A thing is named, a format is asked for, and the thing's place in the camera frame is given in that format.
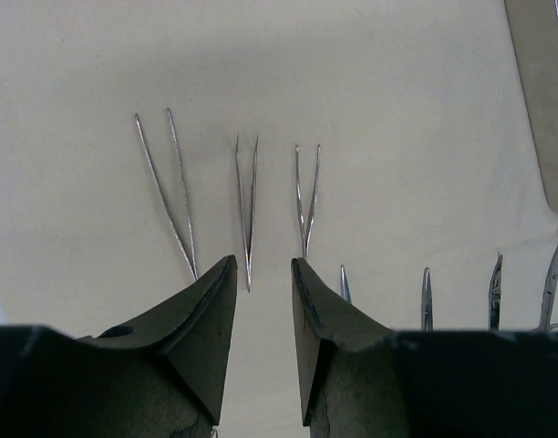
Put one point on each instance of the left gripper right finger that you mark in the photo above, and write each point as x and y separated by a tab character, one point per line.
358	378

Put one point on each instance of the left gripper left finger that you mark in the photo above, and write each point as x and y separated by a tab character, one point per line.
160	374

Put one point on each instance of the surgical forceps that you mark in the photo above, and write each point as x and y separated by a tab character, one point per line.
426	302

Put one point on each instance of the thin metal tweezers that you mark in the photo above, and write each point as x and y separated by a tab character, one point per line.
177	206
247	214

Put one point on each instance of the beige cloth wrap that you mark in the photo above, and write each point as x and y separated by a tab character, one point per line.
404	120

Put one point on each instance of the metal instrument tray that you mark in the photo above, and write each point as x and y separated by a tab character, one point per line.
533	28

